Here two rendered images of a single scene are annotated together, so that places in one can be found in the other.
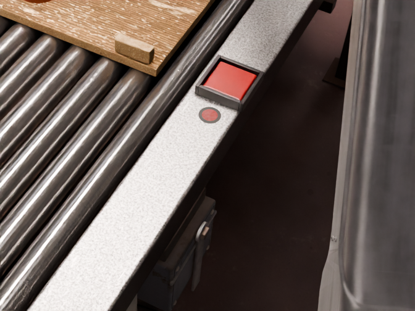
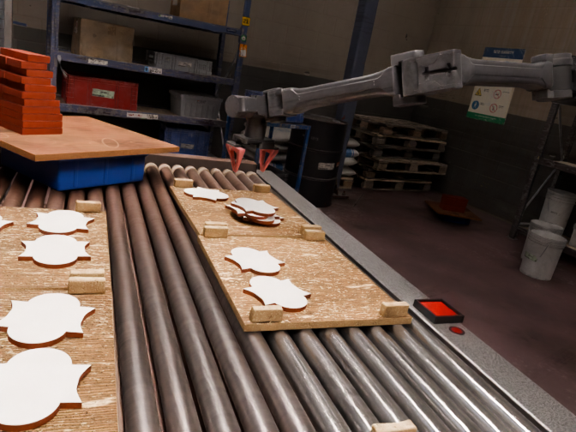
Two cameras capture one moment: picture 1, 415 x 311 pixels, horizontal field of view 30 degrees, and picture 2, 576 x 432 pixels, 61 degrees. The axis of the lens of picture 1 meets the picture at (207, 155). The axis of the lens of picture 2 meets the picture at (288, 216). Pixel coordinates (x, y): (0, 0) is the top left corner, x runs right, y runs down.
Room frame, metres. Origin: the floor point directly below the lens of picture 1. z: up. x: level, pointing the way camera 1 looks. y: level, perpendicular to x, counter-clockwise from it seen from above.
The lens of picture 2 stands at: (0.38, 0.91, 1.37)
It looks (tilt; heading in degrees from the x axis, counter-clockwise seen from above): 17 degrees down; 315
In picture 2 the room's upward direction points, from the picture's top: 10 degrees clockwise
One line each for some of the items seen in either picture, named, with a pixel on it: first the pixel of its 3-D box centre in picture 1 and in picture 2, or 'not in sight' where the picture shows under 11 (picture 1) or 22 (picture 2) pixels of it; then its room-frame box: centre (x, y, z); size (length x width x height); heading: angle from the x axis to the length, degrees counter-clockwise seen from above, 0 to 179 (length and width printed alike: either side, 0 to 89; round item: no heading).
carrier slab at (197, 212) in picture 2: not in sight; (241, 212); (1.45, 0.03, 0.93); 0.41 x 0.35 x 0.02; 161
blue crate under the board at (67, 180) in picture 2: not in sight; (75, 158); (1.91, 0.34, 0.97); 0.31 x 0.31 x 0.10; 14
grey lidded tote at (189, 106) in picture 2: not in sight; (195, 105); (5.05, -2.08, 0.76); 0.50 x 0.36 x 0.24; 82
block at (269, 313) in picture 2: not in sight; (267, 314); (0.92, 0.37, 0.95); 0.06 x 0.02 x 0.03; 69
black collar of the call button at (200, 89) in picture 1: (230, 82); (438, 310); (0.80, -0.02, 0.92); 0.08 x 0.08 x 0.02; 69
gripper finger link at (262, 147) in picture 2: not in sight; (261, 155); (1.43, 0.00, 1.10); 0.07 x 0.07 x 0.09; 89
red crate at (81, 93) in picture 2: not in sight; (99, 91); (5.31, -1.14, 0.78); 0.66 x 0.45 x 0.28; 76
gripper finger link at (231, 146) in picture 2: not in sight; (241, 155); (1.43, 0.07, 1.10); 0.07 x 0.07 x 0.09; 89
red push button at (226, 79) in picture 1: (230, 83); (438, 311); (0.80, -0.02, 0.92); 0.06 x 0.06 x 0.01; 69
